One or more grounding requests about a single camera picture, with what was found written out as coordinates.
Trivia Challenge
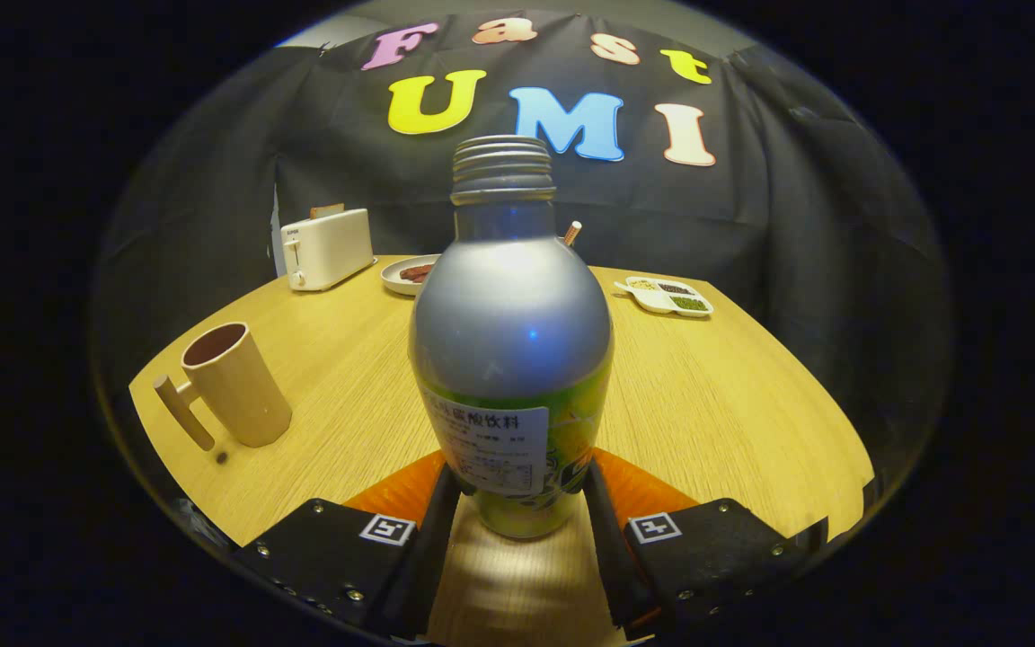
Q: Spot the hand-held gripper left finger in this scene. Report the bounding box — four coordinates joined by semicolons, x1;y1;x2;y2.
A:
230;449;463;642

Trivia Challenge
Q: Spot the wooden table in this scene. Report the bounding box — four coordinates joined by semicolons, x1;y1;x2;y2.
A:
128;254;876;647

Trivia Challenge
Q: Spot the white divided dish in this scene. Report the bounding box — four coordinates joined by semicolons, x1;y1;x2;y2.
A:
614;275;714;318

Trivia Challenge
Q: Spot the beige cup with handle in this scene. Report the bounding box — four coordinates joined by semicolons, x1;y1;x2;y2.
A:
154;322;294;452

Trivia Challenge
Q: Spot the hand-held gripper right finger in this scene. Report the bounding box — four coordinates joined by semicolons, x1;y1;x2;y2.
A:
582;448;830;641

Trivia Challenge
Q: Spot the white round plate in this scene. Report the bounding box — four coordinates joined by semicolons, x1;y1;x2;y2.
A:
380;254;442;297

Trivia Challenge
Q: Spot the white toaster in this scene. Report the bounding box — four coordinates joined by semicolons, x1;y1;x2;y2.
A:
280;208;376;292

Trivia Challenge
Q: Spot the silver juice bottle green label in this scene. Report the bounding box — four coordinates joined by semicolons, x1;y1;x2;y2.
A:
408;135;615;540

